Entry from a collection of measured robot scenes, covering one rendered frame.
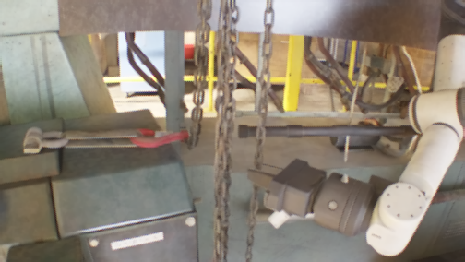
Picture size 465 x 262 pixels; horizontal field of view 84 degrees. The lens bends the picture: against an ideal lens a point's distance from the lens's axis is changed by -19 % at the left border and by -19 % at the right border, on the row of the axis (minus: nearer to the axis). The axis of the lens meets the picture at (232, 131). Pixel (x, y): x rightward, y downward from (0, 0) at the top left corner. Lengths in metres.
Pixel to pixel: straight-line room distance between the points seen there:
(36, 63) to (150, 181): 0.69
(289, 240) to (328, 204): 0.81
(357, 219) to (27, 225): 0.52
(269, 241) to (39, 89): 1.01
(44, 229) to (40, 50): 0.68
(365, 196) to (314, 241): 0.87
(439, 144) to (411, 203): 0.16
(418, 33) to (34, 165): 1.17
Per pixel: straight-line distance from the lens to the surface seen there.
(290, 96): 2.59
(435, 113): 0.62
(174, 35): 0.93
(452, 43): 0.74
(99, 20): 0.97
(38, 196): 0.58
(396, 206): 0.44
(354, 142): 1.25
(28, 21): 1.11
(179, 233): 0.59
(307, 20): 0.98
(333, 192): 0.47
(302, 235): 1.27
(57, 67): 1.09
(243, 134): 0.96
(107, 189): 0.56
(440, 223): 1.69
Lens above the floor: 1.13
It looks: 24 degrees down
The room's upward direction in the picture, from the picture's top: 3 degrees clockwise
